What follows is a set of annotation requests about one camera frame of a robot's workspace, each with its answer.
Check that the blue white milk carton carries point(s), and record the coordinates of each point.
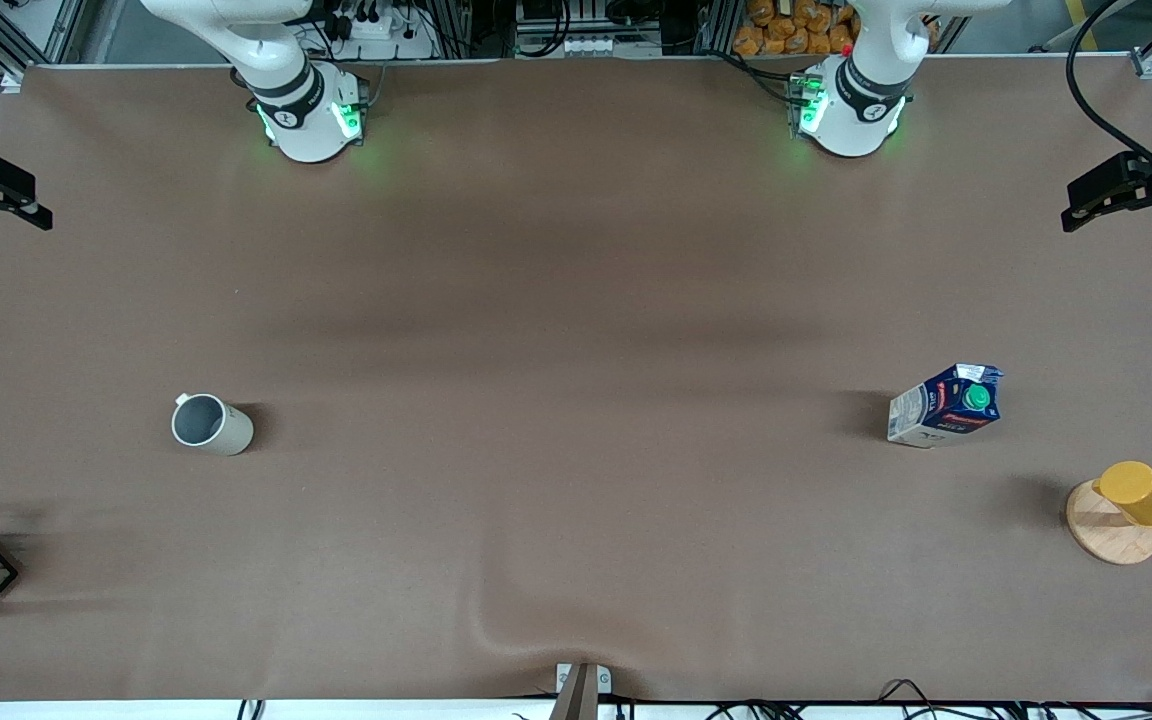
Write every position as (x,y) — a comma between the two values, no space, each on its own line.
(941,410)

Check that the beige ceramic mug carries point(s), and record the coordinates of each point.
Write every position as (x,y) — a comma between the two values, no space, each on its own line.
(221,428)

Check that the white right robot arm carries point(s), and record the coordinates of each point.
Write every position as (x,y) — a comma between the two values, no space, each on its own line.
(286,90)

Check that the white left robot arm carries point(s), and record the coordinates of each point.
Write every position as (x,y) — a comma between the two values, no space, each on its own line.
(861,95)

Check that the yellow plastic cup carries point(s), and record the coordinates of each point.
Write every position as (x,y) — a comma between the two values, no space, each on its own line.
(1141,493)

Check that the wooden cup stand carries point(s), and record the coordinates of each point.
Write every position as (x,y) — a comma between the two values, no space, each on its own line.
(1106,535)

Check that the bag of oranges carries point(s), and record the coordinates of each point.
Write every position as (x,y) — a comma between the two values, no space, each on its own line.
(796,30)

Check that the white power strip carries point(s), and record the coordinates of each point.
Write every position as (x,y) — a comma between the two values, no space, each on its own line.
(386,35)

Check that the small white socket bar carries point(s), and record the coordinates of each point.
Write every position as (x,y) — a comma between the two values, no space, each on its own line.
(596,45)

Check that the brown table mat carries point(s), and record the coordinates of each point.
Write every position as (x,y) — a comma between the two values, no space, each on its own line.
(536,520)

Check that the metal table clamp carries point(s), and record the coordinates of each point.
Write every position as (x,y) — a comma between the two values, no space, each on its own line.
(581,690)

